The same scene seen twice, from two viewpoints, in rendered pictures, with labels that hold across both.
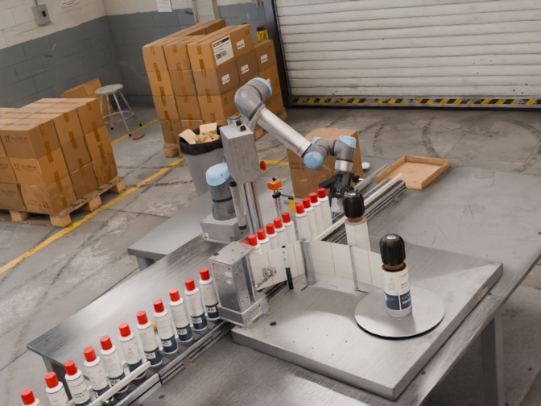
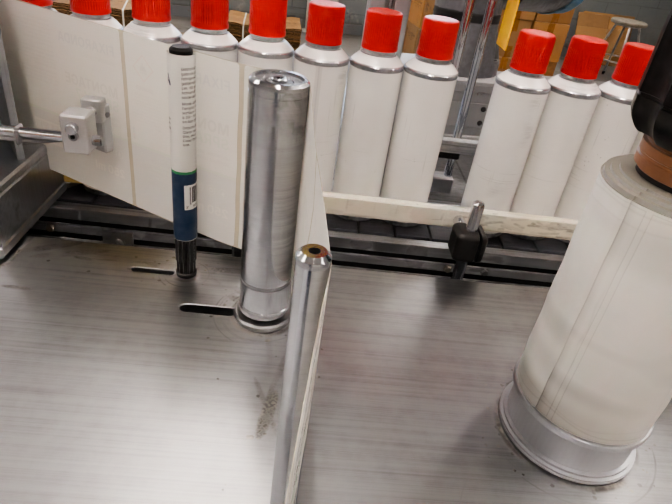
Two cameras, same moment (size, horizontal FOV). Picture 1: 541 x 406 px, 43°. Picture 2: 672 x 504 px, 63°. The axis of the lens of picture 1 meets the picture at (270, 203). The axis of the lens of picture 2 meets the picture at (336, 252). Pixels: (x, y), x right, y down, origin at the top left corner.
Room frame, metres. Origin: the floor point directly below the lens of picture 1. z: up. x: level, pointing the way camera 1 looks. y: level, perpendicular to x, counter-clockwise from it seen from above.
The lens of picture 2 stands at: (2.09, -0.36, 1.16)
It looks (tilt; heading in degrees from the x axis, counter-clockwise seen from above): 32 degrees down; 41
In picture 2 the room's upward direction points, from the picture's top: 9 degrees clockwise
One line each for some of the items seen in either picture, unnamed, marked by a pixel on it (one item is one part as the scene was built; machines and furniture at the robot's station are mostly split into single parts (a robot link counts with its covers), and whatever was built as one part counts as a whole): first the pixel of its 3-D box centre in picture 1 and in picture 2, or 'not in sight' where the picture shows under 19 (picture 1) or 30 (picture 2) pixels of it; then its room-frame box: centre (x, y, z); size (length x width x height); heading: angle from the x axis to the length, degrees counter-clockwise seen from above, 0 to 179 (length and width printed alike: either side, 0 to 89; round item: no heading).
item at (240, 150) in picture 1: (240, 152); not in sight; (2.53, 0.08, 1.38); 0.17 x 0.10 x 0.19; 11
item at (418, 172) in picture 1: (413, 171); not in sight; (3.26, -0.75, 0.85); 0.30 x 0.26 x 0.04; 136
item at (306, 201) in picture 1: (309, 221); (553, 142); (2.64, -0.15, 0.98); 0.05 x 0.05 x 0.20
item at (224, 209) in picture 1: (225, 204); (461, 39); (2.99, 0.21, 0.98); 0.15 x 0.15 x 0.10
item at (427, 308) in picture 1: (399, 311); not in sight; (2.01, -0.37, 0.89); 0.31 x 0.31 x 0.01
